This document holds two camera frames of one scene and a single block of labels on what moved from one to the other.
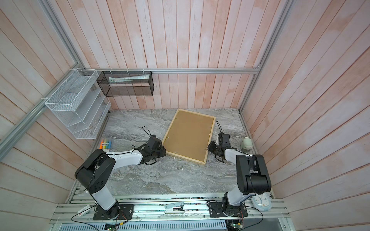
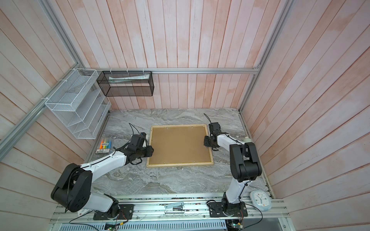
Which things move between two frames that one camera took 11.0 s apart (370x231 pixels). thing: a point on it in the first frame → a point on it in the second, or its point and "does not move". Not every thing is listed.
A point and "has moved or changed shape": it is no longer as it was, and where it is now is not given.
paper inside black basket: [117, 80] does not move
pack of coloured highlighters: [105, 145] does not move
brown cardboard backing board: [190, 135] has moved or changed shape
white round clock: [262, 202] does not move
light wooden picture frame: [209, 140] has moved or changed shape
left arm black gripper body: [157, 153] → [144, 152]
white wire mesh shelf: [80, 104] does not move
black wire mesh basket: [126, 83] does not move
